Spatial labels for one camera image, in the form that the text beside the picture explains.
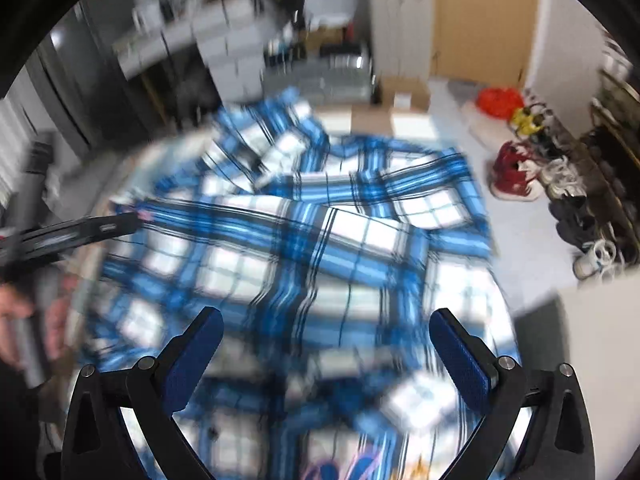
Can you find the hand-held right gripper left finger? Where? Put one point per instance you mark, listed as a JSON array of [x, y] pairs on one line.
[[192, 360]]

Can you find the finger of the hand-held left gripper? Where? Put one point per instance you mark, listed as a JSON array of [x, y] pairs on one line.
[[80, 232]]

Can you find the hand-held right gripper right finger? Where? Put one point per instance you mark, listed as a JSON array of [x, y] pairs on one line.
[[460, 355]]

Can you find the blue plaid shirt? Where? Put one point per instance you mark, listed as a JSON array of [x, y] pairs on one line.
[[300, 240]]

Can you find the person's left hand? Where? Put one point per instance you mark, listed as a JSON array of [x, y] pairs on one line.
[[57, 320]]

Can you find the dark grey refrigerator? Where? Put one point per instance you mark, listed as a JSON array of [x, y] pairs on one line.
[[85, 70]]

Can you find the shoe rack with shoes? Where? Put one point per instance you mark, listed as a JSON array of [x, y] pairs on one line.
[[575, 210]]

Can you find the red shoes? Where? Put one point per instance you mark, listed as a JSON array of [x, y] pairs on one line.
[[512, 170]]

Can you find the white drawer cabinet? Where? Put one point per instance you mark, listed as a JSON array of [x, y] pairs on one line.
[[230, 50]]

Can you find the flat cardboard box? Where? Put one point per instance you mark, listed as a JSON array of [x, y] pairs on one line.
[[370, 120]]

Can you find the orange-red plastic bag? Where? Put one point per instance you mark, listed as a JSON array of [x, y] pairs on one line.
[[497, 102]]

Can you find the small cardboard box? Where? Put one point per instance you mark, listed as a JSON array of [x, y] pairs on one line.
[[402, 91]]

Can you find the grey storage crate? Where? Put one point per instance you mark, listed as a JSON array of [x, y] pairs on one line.
[[320, 77]]

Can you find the wooden door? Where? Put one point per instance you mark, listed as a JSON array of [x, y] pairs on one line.
[[480, 20]]

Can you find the white tall cabinet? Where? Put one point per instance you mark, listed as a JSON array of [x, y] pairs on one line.
[[400, 20]]

